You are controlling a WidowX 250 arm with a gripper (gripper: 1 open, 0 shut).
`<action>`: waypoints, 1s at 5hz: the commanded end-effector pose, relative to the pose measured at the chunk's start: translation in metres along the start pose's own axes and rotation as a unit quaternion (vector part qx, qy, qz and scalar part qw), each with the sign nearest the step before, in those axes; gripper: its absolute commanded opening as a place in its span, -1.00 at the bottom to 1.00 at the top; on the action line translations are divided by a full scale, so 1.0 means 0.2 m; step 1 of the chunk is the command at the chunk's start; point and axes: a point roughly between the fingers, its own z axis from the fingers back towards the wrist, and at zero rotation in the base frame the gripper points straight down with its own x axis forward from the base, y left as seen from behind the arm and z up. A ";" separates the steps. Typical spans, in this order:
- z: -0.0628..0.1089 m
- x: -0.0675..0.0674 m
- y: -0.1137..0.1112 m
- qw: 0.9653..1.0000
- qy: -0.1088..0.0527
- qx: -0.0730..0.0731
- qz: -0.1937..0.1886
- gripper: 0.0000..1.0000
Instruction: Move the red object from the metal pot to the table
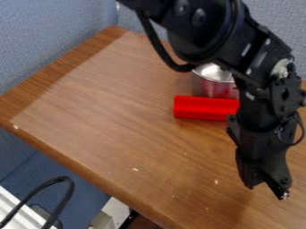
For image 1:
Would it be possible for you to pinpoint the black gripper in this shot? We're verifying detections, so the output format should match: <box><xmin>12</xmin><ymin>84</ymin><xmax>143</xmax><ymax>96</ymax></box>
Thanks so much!
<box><xmin>227</xmin><ymin>115</ymin><xmax>296</xmax><ymax>200</ymax></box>

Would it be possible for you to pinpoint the red plastic block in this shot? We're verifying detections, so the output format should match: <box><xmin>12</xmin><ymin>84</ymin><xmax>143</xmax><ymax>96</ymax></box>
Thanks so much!
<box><xmin>173</xmin><ymin>96</ymin><xmax>239</xmax><ymax>121</ymax></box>

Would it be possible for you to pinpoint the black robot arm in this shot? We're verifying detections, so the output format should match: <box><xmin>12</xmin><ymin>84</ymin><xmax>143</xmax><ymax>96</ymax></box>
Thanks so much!
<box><xmin>117</xmin><ymin>0</ymin><xmax>306</xmax><ymax>199</ymax></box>

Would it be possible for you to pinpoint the metal pot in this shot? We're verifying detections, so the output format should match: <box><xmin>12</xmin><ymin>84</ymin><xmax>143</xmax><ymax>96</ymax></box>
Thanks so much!
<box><xmin>191</xmin><ymin>63</ymin><xmax>239</xmax><ymax>99</ymax></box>

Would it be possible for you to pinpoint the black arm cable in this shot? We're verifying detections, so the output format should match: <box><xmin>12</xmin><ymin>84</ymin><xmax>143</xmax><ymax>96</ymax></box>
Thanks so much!
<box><xmin>135</xmin><ymin>8</ymin><xmax>196</xmax><ymax>73</ymax></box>

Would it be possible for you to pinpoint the white table frame part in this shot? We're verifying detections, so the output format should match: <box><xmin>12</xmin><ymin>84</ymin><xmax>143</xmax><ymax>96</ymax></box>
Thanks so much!
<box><xmin>87</xmin><ymin>198</ymin><xmax>131</xmax><ymax>229</ymax></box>

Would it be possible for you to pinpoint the black cable loop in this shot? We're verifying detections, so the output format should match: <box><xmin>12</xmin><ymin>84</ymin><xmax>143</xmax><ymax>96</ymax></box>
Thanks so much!
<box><xmin>0</xmin><ymin>175</ymin><xmax>76</xmax><ymax>229</ymax></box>

